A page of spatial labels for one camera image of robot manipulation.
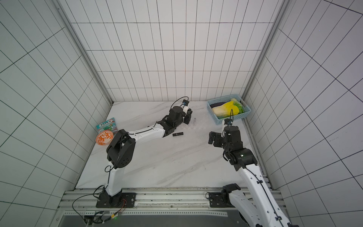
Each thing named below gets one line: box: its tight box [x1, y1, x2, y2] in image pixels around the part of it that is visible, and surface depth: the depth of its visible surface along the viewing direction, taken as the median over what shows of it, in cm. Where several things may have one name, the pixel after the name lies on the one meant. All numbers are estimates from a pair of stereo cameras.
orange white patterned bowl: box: [95, 130, 114, 146], surface depth 97 cm
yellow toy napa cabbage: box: [212, 100, 240, 117], surface depth 108 cm
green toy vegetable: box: [230, 97, 245, 114], surface depth 109 cm
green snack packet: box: [96, 117, 118, 134], surface depth 103 cm
